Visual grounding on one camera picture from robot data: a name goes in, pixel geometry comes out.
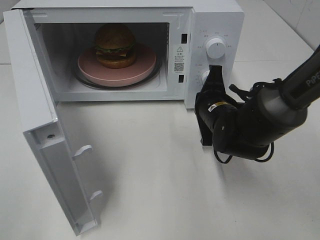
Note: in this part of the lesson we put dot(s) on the toy burger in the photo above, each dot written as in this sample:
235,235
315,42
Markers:
115,46

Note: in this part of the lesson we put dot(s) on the pink round plate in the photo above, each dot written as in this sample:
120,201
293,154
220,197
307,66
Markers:
95,72

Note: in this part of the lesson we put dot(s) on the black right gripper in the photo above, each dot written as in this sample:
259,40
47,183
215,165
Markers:
216,111

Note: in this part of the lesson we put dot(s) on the white microwave oven body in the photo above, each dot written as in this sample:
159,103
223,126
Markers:
177,30

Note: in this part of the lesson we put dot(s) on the glass microwave turntable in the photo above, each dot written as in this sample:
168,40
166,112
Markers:
86,82

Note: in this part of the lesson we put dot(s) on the white microwave door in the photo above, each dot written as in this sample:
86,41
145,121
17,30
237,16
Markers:
41,125

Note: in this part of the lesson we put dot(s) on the white round knob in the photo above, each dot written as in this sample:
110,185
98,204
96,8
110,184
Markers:
204,76
215,47

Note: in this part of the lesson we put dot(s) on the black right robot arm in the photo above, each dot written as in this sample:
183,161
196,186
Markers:
268,111

